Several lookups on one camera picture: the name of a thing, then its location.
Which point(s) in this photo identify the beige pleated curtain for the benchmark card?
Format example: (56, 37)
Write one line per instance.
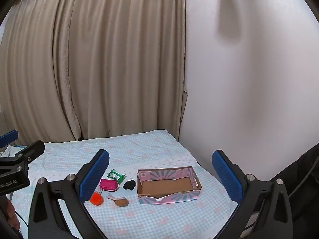
(99, 54)

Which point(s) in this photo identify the pink patterned cardboard box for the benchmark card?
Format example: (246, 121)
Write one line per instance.
(164, 185)

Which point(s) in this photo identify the light blue checked blanket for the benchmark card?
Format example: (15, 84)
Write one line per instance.
(154, 149)

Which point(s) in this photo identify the person's left hand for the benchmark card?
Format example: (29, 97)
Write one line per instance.
(12, 214)

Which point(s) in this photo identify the brown plush toy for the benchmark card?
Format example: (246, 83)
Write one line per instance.
(121, 202)

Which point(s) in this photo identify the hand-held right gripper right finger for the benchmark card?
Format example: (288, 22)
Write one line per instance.
(225, 174)

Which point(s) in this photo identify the pink zip pouch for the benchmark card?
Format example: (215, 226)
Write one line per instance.
(109, 185)

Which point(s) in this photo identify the green wet wipes packet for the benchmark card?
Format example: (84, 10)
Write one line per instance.
(116, 175)

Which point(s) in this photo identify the black rolled cloth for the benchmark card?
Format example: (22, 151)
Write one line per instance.
(129, 185)

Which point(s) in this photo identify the orange pompom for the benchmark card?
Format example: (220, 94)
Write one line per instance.
(96, 199)

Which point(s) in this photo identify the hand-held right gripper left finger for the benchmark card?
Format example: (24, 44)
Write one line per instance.
(96, 174)

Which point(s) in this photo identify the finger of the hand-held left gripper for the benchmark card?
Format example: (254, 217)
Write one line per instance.
(10, 137)
(32, 151)

